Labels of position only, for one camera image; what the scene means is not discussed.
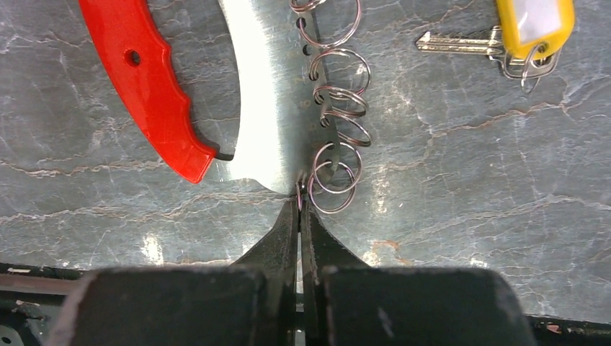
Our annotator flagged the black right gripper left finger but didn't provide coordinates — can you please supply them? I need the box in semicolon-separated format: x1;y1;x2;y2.
231;200;300;345

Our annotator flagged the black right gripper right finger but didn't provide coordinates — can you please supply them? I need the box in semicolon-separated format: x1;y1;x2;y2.
300;202;369;345

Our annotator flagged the brass key with yellow tag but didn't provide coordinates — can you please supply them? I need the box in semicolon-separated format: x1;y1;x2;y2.
415;0;576;94

